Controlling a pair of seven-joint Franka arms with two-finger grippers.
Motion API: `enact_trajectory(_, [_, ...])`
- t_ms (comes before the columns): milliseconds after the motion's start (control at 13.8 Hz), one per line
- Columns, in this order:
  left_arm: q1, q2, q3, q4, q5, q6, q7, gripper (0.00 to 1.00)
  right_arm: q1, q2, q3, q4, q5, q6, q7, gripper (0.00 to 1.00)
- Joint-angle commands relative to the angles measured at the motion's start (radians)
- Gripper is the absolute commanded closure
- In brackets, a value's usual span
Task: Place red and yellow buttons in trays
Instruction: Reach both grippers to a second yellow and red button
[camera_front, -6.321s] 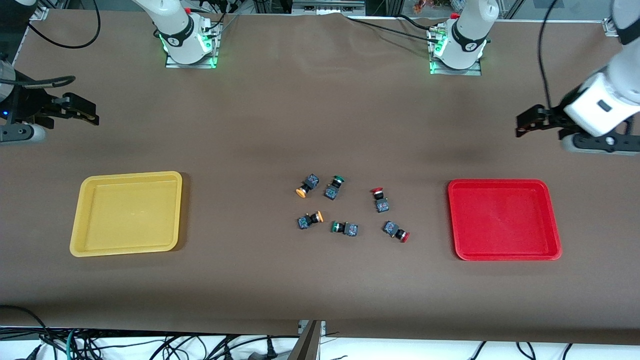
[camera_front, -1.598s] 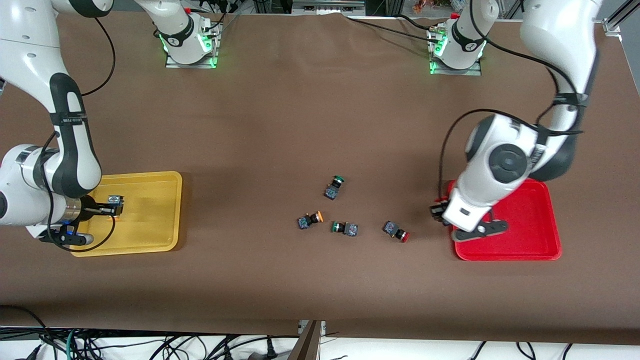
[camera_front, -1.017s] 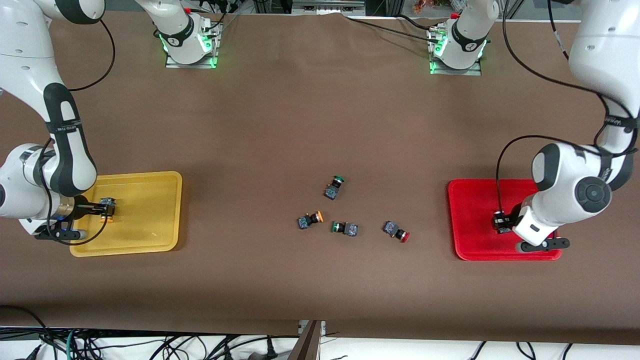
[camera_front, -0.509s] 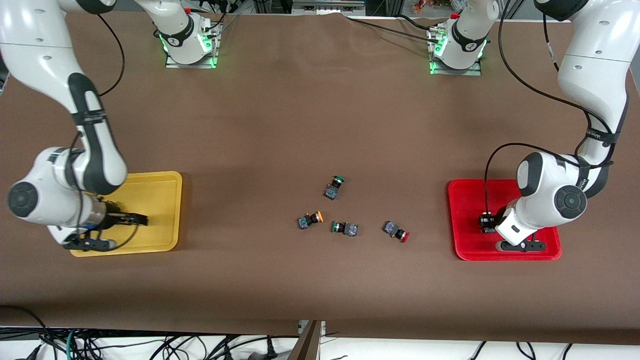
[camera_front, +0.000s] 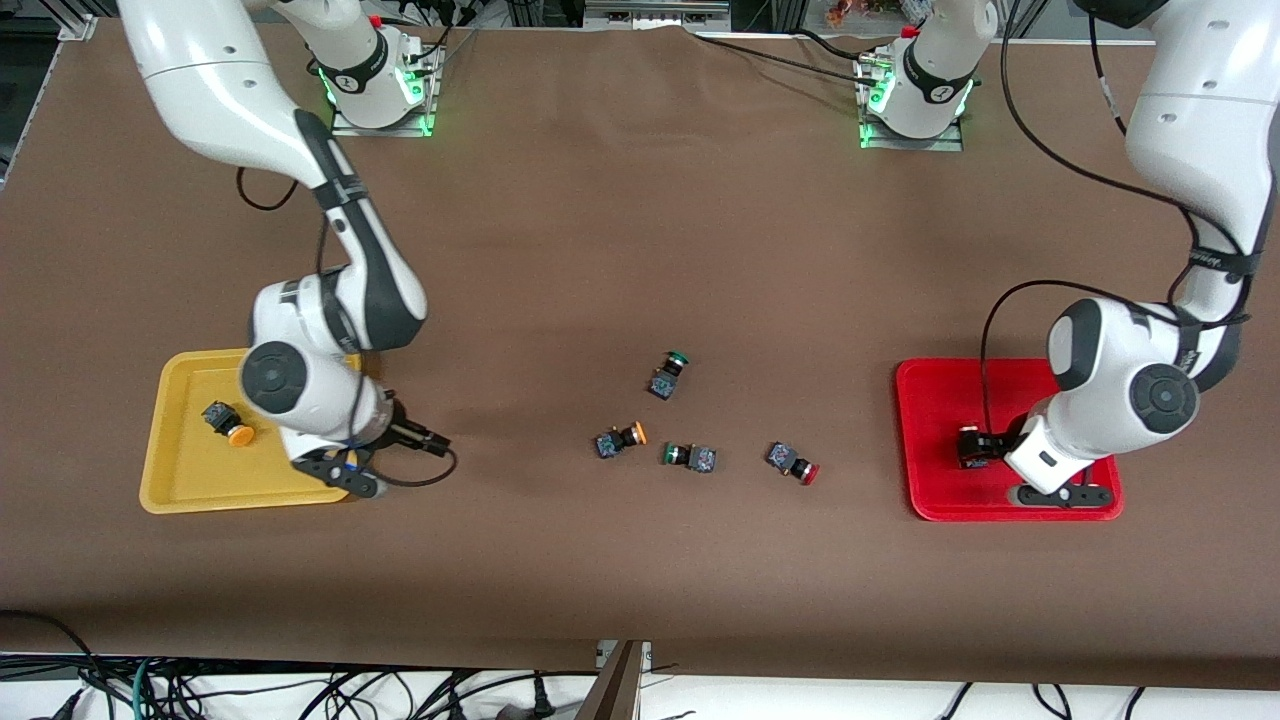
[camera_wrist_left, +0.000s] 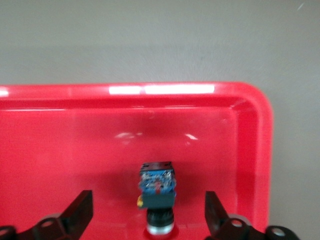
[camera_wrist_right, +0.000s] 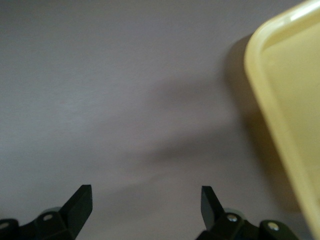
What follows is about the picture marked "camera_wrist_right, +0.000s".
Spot brown table cover sheet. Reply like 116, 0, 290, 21
0, 0, 320, 240

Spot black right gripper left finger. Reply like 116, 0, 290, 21
0, 184, 93, 240

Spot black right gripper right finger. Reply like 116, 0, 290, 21
194, 185, 301, 240

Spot yellow plastic tray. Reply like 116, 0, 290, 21
243, 0, 320, 240

